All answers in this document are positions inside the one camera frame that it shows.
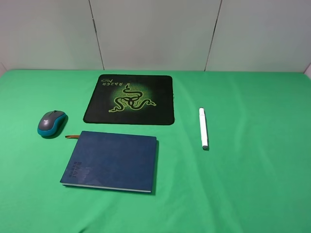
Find white marker pen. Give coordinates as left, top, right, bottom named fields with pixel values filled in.
left=199, top=108, right=208, bottom=150

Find green table cloth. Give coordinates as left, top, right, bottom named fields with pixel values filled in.
left=0, top=70, right=311, bottom=233

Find black green Razer mouse pad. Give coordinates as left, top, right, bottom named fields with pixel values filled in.
left=83, top=74, right=174, bottom=125

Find dark blue notebook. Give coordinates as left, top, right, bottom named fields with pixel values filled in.
left=60, top=131, right=157, bottom=193

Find grey teal computer mouse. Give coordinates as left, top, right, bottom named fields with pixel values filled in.
left=37, top=110, right=67, bottom=137

